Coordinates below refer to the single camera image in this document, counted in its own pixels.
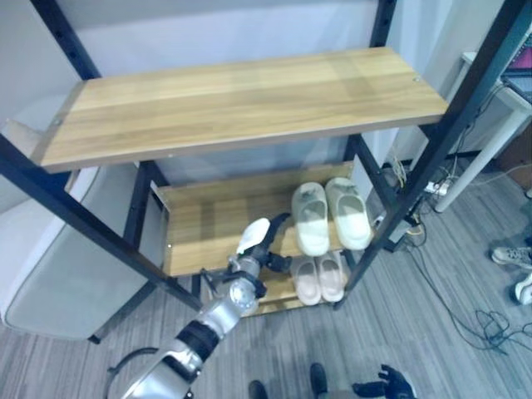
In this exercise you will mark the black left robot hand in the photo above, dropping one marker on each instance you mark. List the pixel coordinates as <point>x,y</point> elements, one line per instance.
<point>259,239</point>

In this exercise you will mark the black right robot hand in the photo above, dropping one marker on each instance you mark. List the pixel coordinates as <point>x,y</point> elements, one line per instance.
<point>390,384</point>

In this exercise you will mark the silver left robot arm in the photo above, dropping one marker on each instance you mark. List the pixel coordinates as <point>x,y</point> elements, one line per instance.
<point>199,332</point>

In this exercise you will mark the person's shoe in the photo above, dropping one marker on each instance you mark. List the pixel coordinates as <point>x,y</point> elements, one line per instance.
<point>512,255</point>
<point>524,290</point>

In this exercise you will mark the middle wooden shelf board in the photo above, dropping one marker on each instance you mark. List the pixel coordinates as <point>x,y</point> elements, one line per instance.
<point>232,220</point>

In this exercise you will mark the pale green slipper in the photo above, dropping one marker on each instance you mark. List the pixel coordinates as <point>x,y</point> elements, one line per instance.
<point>309,220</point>
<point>348,214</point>

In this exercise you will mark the low wooden shelf board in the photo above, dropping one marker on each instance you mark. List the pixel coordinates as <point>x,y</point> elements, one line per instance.
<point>278,297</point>

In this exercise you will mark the pink slipper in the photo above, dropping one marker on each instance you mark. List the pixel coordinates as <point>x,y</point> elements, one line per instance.
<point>331,276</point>
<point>306,278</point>

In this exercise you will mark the dark robot foot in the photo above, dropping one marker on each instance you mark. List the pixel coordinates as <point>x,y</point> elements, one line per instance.
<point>318,377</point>
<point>257,390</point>

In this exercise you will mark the large wooden shelf board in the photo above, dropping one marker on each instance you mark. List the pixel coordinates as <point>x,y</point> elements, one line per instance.
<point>245,108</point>

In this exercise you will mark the white power strip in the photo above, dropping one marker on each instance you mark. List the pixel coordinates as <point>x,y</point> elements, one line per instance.
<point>437,188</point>

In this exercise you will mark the grey upholstered chair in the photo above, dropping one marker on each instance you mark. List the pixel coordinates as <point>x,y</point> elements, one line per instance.
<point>54,249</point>

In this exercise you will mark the white table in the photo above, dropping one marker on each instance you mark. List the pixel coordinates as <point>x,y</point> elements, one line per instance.
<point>486,124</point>

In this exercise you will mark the black metal rack frame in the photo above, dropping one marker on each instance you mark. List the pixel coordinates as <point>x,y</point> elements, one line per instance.
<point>436,158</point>

